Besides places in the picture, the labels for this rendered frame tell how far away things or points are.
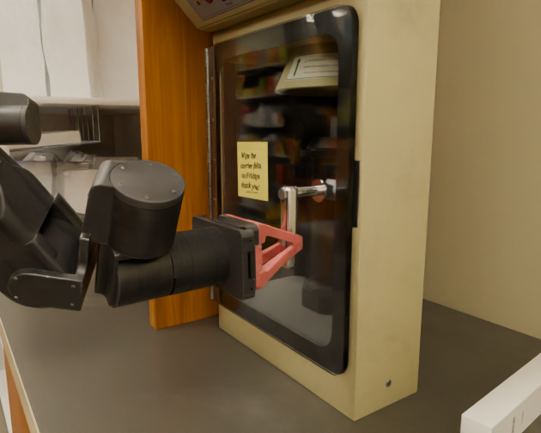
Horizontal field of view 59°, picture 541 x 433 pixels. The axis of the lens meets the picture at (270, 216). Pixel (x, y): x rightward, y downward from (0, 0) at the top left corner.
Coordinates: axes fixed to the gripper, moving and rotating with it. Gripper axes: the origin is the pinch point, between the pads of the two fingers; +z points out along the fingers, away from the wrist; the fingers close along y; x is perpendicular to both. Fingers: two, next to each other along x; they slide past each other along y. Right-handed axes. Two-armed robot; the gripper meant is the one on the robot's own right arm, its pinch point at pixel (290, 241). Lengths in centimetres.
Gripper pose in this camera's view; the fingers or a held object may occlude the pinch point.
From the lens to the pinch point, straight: 51.8
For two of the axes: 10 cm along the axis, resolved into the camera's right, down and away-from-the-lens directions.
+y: -5.7, -1.4, 8.1
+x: 0.2, 9.8, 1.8
